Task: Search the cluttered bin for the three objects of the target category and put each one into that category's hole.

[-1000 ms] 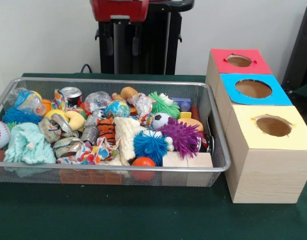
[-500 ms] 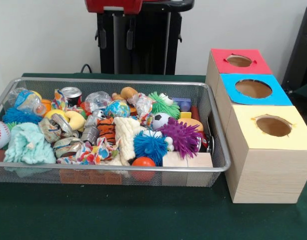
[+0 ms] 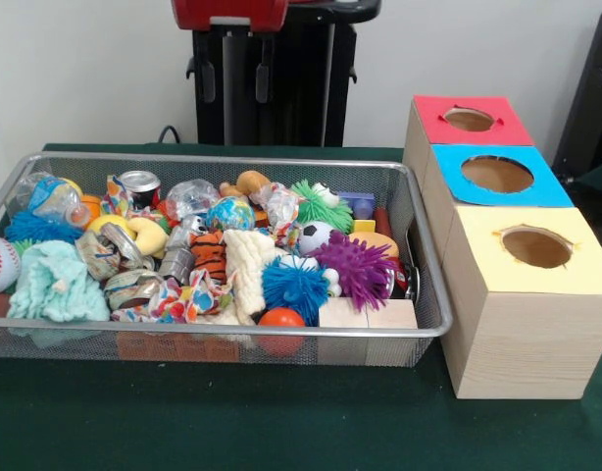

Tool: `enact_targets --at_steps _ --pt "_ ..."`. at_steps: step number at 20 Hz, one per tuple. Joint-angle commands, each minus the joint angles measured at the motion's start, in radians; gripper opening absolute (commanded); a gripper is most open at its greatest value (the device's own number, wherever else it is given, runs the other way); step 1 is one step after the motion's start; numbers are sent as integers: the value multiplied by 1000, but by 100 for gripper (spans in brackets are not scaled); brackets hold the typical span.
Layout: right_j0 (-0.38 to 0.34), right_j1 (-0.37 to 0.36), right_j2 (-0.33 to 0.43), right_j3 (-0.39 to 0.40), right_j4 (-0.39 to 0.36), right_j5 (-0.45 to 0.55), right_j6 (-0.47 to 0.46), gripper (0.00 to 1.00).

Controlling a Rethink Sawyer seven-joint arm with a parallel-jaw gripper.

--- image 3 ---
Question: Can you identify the crushed clear bottle blue label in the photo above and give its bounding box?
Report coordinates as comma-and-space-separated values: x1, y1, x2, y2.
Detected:
9, 171, 92, 230

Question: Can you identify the shallow mesh bin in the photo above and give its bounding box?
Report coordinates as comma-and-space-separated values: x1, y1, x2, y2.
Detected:
0, 150, 454, 368

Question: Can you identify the wooden box with three holes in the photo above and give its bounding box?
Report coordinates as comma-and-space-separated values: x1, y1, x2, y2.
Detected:
402, 94, 602, 401

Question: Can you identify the small soccer ball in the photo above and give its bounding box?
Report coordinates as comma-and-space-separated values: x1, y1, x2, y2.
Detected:
298, 221, 335, 256

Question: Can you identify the green spiky ball with eyes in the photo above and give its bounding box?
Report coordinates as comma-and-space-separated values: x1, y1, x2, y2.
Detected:
289, 179, 356, 235

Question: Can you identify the blue spiky ball with eyes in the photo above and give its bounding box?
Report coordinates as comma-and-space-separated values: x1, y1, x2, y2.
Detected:
260, 254, 341, 328

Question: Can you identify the purple spiky ball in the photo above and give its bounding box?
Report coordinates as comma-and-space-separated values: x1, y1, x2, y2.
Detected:
308, 230, 398, 313

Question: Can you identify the globe print ball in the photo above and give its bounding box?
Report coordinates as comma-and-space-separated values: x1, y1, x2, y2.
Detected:
205, 195, 257, 232

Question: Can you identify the smooth orange ball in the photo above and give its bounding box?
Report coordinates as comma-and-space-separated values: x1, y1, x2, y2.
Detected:
255, 307, 308, 358

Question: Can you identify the black soda can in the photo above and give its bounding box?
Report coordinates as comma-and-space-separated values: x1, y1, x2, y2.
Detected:
119, 170, 164, 211

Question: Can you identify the dark green table cloth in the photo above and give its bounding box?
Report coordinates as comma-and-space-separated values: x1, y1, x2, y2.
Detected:
0, 141, 602, 471

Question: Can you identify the mint green cloth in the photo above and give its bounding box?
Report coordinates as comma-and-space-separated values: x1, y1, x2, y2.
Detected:
6, 239, 112, 324

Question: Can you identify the green covered side table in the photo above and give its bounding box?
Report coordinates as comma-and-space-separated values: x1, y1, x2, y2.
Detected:
568, 157, 602, 207

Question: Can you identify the black upright stand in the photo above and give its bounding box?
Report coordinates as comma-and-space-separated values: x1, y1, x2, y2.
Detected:
550, 7, 602, 173

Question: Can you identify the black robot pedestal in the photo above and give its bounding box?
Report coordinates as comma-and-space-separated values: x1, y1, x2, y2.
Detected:
185, 0, 383, 147

